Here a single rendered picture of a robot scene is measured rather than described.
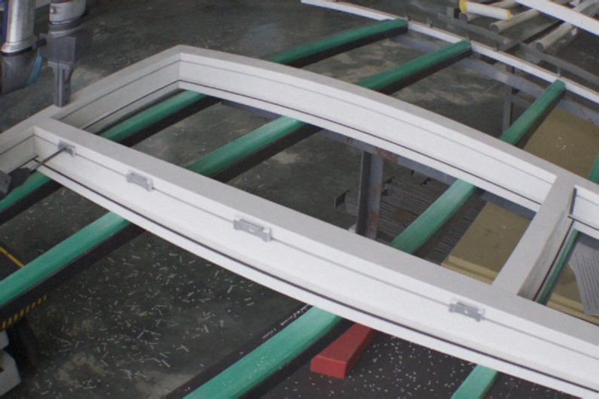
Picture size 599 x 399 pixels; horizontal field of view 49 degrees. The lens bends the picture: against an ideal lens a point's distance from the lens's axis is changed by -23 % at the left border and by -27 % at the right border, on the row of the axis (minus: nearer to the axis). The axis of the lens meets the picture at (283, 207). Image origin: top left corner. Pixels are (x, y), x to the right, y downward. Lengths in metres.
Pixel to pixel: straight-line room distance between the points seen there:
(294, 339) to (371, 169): 0.67
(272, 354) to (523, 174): 0.56
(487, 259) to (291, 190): 1.60
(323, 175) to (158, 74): 1.67
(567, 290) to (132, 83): 0.96
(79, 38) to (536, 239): 0.81
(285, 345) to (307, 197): 2.10
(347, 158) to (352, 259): 2.35
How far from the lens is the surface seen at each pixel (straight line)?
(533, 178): 1.25
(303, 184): 3.06
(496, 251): 1.56
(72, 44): 1.28
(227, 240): 1.03
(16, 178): 1.14
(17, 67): 1.79
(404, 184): 2.42
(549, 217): 1.09
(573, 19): 3.22
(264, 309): 2.42
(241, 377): 0.85
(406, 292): 0.91
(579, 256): 1.62
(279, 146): 1.38
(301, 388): 1.25
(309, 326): 0.93
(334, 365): 1.26
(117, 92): 1.46
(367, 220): 1.58
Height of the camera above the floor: 1.43
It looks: 29 degrees down
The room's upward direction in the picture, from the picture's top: 3 degrees clockwise
